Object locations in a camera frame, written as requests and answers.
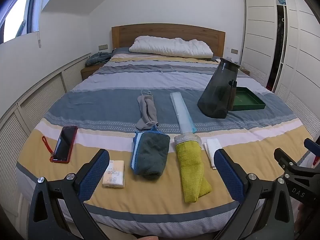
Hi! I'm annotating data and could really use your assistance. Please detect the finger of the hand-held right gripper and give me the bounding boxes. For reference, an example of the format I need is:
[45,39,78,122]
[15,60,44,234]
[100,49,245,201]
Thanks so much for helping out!
[304,138,320,167]
[274,148,300,177]

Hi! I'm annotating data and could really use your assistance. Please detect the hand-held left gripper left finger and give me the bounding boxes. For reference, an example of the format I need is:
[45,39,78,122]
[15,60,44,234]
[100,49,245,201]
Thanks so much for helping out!
[28,149,110,240]

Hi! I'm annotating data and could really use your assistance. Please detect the wooden headboard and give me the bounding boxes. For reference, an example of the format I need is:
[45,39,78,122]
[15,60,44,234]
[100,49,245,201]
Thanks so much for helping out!
[111,23,226,57]

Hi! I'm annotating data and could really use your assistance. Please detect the wooden nightstand with blanket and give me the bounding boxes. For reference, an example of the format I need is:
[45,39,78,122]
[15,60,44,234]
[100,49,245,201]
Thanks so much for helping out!
[80,64,104,80]

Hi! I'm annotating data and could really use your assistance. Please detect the smartphone in red case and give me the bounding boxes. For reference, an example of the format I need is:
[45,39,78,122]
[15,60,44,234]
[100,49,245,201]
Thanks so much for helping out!
[42,126,78,164]

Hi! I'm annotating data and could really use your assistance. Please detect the pale orange tissue pack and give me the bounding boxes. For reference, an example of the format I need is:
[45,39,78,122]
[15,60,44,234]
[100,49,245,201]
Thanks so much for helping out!
[102,160,125,188]

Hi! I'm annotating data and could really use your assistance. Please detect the white louvered wall cabinet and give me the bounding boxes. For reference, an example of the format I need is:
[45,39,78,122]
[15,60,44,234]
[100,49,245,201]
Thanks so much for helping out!
[0,52,92,230]

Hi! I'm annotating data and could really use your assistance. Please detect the white textured cloth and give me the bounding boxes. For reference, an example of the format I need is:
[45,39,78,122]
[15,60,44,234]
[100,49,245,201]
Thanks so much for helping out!
[204,138,223,169]

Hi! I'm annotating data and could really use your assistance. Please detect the window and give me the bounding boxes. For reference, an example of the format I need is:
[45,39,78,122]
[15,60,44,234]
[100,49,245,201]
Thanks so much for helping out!
[0,0,42,44]

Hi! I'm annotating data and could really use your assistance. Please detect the clear blue toothbrush case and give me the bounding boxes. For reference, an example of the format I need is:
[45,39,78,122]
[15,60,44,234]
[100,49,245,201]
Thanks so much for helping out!
[170,92,197,134]

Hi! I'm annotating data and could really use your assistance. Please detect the bed with striped bedspread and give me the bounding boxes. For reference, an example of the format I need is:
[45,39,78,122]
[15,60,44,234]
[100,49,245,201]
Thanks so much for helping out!
[15,46,316,240]

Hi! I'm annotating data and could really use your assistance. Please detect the green tray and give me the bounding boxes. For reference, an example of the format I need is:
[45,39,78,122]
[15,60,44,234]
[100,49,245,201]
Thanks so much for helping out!
[229,86,267,112]

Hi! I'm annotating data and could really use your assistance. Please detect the person's right hand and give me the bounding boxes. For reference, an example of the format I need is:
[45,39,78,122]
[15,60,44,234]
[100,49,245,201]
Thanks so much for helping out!
[296,202,305,240]

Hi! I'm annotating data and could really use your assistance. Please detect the wooden nightstand with jars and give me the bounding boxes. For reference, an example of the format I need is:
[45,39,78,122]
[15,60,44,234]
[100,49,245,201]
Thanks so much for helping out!
[237,65,251,77]

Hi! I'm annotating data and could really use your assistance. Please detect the yellow towel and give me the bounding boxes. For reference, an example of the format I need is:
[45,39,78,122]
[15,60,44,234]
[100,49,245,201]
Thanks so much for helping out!
[174,132,212,204]

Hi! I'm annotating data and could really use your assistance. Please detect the grey towel with blue edge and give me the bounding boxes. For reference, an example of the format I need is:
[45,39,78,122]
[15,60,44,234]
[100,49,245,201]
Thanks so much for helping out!
[130,126,170,180]

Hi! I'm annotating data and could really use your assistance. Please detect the white wardrobe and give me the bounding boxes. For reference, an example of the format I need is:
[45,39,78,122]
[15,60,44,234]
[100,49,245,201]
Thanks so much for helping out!
[242,0,320,143]

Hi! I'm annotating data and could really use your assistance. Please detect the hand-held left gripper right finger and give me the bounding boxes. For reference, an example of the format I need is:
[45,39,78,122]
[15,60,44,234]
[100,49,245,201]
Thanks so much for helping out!
[214,149,294,240]

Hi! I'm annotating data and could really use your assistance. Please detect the white pillow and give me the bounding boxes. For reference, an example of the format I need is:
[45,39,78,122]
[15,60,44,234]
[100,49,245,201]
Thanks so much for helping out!
[129,36,214,58]

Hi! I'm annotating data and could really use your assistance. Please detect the teal knitted blanket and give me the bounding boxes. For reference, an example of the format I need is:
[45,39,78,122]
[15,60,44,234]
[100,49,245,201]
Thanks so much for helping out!
[86,52,112,67]

